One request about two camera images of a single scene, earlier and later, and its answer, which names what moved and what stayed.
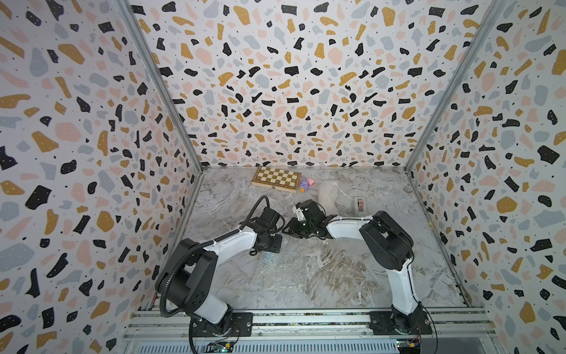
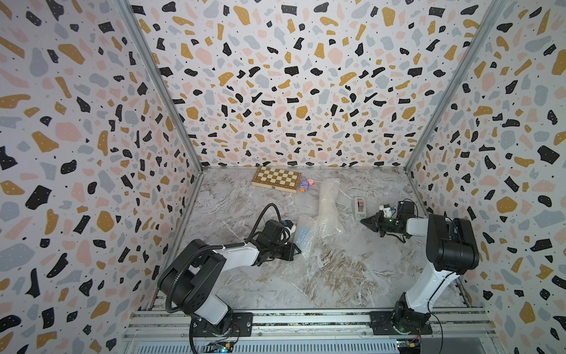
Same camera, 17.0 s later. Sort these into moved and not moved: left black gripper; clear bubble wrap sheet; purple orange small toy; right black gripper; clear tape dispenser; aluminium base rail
Moved: right black gripper; left black gripper
Not moved: purple orange small toy; clear tape dispenser; clear bubble wrap sheet; aluminium base rail
